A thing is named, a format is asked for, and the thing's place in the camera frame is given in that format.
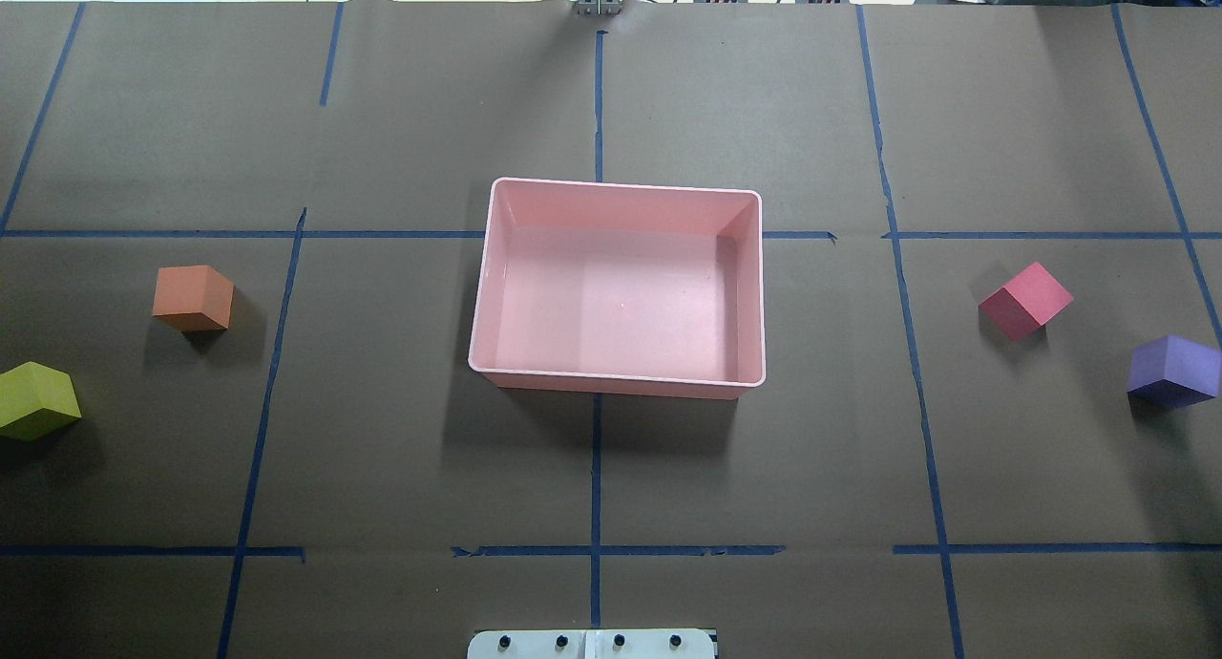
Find red-pink foam block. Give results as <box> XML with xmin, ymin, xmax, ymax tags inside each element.
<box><xmin>979</xmin><ymin>262</ymin><xmax>1074</xmax><ymax>341</ymax></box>

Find orange foam block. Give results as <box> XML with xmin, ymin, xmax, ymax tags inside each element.
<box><xmin>152</xmin><ymin>265</ymin><xmax>236</xmax><ymax>333</ymax></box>

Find purple foam block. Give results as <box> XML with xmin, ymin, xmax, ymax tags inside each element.
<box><xmin>1127</xmin><ymin>335</ymin><xmax>1221</xmax><ymax>408</ymax></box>

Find yellow-green foam block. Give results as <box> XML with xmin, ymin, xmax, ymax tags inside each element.
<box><xmin>1</xmin><ymin>359</ymin><xmax>82</xmax><ymax>443</ymax></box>

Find pink plastic bin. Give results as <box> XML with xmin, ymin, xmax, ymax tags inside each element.
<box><xmin>468</xmin><ymin>177</ymin><xmax>767</xmax><ymax>399</ymax></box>

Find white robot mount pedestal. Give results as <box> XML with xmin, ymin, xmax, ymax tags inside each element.
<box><xmin>466</xmin><ymin>627</ymin><xmax>720</xmax><ymax>658</ymax></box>

